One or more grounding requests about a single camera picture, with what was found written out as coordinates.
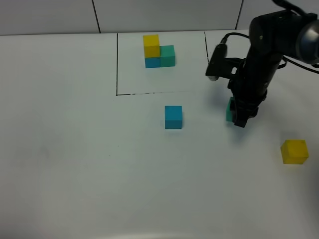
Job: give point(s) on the template yellow cube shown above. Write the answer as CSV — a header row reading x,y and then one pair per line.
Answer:
x,y
151,46

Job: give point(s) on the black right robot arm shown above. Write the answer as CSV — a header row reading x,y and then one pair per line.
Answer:
x,y
291,32

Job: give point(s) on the template green cube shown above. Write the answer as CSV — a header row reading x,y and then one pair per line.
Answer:
x,y
167,56

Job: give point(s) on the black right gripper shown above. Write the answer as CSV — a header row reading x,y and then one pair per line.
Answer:
x,y
248,86

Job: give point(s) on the template blue cube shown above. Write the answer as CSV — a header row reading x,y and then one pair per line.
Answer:
x,y
152,62

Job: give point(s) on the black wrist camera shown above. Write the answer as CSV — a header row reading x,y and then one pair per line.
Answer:
x,y
216,65

